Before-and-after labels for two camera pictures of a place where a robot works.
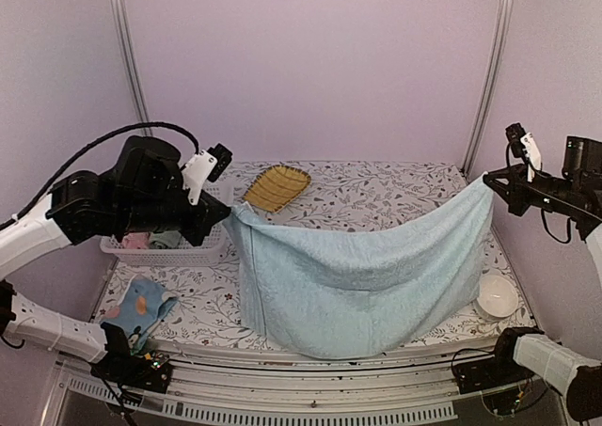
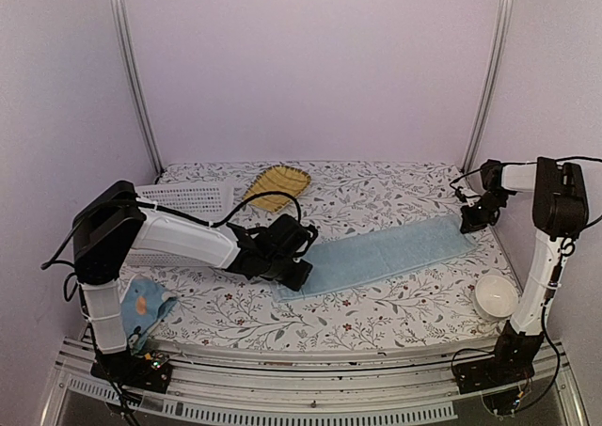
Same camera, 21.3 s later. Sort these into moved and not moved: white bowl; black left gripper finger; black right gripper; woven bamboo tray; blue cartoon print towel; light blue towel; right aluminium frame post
Moved: black left gripper finger; light blue towel; black right gripper
Not moved: woven bamboo tray; blue cartoon print towel; right aluminium frame post; white bowl
